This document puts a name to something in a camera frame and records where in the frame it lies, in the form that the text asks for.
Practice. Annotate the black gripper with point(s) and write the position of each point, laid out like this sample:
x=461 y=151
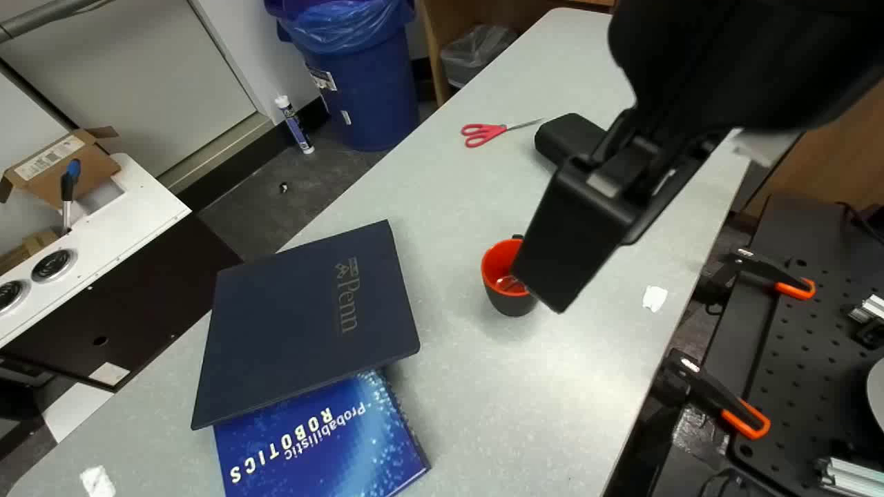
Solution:
x=645 y=160

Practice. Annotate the Franka robot arm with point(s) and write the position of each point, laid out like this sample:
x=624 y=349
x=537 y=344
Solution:
x=736 y=57

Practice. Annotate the black mug red inside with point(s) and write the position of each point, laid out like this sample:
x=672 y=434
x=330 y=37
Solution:
x=504 y=298

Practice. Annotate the white tape scrap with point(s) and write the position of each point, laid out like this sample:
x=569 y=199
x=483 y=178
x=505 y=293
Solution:
x=96 y=482
x=654 y=296

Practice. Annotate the wooden panel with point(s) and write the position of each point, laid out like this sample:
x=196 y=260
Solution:
x=830 y=155

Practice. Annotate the wooden desk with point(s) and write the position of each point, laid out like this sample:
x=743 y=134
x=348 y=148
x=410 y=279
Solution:
x=469 y=14

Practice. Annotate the aluminium extrusion bar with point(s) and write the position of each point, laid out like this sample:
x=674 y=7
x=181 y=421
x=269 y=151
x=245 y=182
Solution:
x=852 y=476
x=867 y=307

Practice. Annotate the blue trash bin with bag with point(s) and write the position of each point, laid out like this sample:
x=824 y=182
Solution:
x=368 y=84

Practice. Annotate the grey round disc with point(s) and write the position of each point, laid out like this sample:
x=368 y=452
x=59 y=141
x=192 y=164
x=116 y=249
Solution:
x=875 y=396

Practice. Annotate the dark navy folder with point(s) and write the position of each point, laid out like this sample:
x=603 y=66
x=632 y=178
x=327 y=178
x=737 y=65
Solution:
x=305 y=322

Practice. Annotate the blue robotics book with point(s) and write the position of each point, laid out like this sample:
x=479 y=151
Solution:
x=321 y=452

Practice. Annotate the blue object in cardboard box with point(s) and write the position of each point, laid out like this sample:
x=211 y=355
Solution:
x=70 y=178

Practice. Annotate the open cardboard box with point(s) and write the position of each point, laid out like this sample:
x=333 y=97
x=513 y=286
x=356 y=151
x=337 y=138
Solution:
x=45 y=169

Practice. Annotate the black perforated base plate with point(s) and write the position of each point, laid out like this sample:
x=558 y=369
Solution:
x=801 y=369

